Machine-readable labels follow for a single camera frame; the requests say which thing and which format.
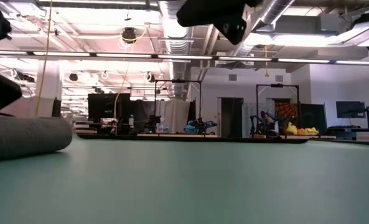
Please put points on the yellow cloth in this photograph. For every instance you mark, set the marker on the yellow cloth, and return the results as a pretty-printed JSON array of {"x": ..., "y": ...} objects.
[{"x": 310, "y": 131}]

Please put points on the large black screen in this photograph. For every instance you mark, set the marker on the large black screen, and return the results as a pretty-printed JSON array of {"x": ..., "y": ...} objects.
[{"x": 106, "y": 107}]

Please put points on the silver air duct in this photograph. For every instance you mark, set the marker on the silver air duct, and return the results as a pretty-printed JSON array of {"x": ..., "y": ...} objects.
[{"x": 176, "y": 37}]

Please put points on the background black robot arm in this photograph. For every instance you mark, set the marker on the background black robot arm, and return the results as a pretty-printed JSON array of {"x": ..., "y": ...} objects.
[{"x": 262, "y": 124}]

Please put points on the black computer monitor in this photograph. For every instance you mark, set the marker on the black computer monitor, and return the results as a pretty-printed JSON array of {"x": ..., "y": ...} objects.
[{"x": 350, "y": 109}]

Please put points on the long ceiling light strip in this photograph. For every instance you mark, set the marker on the long ceiling light strip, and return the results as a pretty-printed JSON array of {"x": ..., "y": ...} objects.
[{"x": 125, "y": 56}]

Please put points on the black ceiling device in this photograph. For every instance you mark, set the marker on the black ceiling device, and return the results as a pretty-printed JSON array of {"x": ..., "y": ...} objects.
[{"x": 129, "y": 35}]

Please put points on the orange patterned cloth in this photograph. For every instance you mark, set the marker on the orange patterned cloth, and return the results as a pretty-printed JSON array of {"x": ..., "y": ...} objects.
[{"x": 288, "y": 112}]

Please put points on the grey towel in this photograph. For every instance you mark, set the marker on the grey towel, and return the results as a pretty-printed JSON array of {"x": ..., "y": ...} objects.
[{"x": 25, "y": 137}]

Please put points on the blue cloth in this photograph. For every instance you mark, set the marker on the blue cloth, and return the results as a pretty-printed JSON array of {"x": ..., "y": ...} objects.
[{"x": 190, "y": 127}]

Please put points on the black desk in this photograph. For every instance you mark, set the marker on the black desk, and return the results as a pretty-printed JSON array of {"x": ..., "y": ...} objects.
[{"x": 346, "y": 130}]

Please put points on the white curtain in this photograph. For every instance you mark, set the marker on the white curtain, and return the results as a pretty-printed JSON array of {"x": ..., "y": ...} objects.
[{"x": 176, "y": 115}]

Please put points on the teal table mat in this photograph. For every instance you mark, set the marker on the teal table mat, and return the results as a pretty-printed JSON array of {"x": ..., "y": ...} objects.
[{"x": 203, "y": 186}]

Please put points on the black metal table frame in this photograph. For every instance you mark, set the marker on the black metal table frame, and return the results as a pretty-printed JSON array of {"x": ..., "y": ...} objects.
[{"x": 203, "y": 139}]

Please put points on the dark partition panel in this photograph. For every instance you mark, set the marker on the dark partition panel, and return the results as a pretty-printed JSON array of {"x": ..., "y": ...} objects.
[{"x": 313, "y": 118}]

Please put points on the black robot station frame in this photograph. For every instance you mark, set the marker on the black robot station frame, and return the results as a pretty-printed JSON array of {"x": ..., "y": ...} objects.
[
  {"x": 277, "y": 85},
  {"x": 178, "y": 81}
]

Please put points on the dark door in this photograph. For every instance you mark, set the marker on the dark door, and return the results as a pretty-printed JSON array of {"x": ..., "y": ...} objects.
[{"x": 232, "y": 118}]

